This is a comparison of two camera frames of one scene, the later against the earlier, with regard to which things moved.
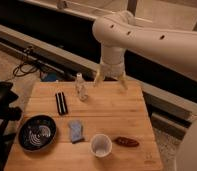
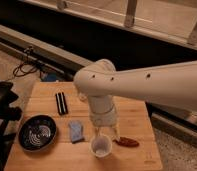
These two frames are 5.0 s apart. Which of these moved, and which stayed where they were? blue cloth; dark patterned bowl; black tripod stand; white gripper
Moved: white gripper
Stayed: dark patterned bowl; black tripod stand; blue cloth
